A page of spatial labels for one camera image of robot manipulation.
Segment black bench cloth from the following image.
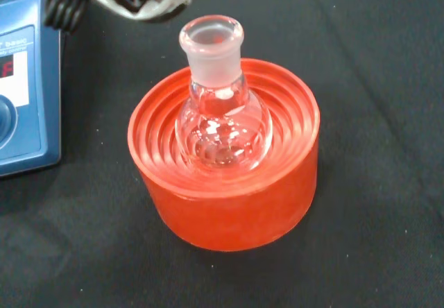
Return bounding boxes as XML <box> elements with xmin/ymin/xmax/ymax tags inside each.
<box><xmin>0</xmin><ymin>0</ymin><xmax>444</xmax><ymax>308</ymax></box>

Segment heater with blue base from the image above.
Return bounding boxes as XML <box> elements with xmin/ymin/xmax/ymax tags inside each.
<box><xmin>0</xmin><ymin>0</ymin><xmax>66</xmax><ymax>178</ymax></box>

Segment red ribbed flask stand ring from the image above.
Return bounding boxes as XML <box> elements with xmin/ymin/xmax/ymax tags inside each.
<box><xmin>126</xmin><ymin>57</ymin><xmax>321</xmax><ymax>253</ymax></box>

